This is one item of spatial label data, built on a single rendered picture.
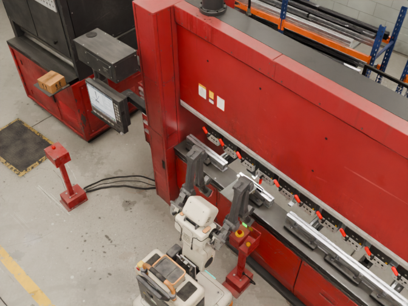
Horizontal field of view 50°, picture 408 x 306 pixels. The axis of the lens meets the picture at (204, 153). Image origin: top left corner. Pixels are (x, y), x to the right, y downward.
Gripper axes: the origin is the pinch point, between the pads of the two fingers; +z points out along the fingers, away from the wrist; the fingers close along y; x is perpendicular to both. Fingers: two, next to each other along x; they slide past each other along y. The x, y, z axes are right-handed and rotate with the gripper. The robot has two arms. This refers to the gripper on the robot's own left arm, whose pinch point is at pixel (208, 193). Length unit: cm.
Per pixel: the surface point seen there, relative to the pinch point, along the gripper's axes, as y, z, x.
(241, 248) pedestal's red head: -43, 23, 19
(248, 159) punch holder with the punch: -15.8, -12.3, -40.2
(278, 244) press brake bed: -64, 32, -1
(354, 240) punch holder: -116, -14, -31
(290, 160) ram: -53, -39, -50
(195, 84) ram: 47, -45, -63
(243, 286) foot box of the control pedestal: -49, 79, 46
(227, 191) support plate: -10.8, 5.2, -11.1
